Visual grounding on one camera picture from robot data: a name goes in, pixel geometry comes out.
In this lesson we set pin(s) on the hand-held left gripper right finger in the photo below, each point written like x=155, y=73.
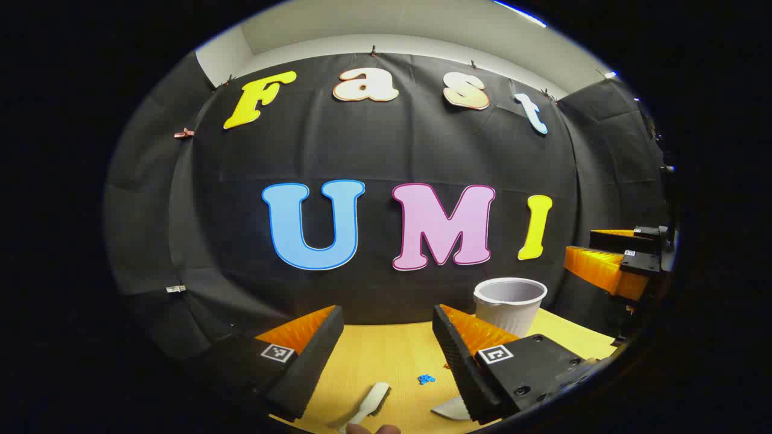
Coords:
x=458, y=361

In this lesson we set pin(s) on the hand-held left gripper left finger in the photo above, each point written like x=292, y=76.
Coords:
x=313, y=361

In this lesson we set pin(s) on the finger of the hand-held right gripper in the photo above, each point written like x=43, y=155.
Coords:
x=621, y=241
x=603, y=271

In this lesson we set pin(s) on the blue paper trash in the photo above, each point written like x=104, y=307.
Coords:
x=426, y=378

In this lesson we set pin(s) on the grey plastic dustpan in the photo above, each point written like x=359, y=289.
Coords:
x=452, y=410

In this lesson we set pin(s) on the white ribbed garbage bin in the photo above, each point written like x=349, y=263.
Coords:
x=506, y=313

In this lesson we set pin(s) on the small white broom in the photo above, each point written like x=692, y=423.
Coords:
x=373, y=398

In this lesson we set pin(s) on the wooden desktop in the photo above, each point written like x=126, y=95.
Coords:
x=386, y=355

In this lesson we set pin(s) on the silver metal clip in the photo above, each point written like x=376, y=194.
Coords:
x=176, y=289

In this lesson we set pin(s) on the copper metal clip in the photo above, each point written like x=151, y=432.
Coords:
x=184, y=132

